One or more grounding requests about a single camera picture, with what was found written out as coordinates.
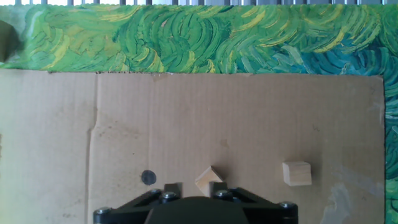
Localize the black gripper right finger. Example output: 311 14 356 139
208 181 299 224

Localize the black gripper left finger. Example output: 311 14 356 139
93 182 184 224

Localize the light wooden cube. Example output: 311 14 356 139
282 161 313 187
195 166 224 197

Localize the black round mark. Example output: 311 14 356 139
141 169 157 185

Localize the brown cardboard sheet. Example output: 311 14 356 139
0 68 386 224

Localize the painted landscape cloth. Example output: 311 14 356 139
0 4 398 224

